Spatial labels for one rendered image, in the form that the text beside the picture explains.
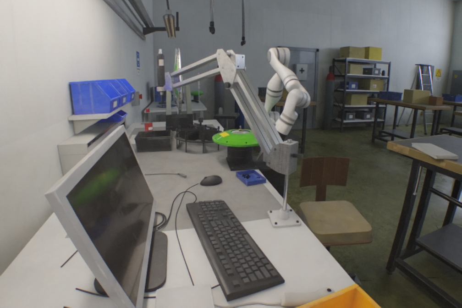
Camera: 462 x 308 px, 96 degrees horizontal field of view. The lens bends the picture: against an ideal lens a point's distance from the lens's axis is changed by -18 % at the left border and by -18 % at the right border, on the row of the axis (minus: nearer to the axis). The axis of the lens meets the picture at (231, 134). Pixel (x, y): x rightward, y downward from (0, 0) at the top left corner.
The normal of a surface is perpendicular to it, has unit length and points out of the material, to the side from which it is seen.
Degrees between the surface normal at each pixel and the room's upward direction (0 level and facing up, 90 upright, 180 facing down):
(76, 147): 90
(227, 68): 90
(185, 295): 0
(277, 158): 90
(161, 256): 0
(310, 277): 0
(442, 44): 90
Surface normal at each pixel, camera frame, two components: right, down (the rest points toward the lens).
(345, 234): -0.02, 0.24
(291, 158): 0.73, 0.16
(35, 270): 0.00, -0.97
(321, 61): 0.20, 0.23
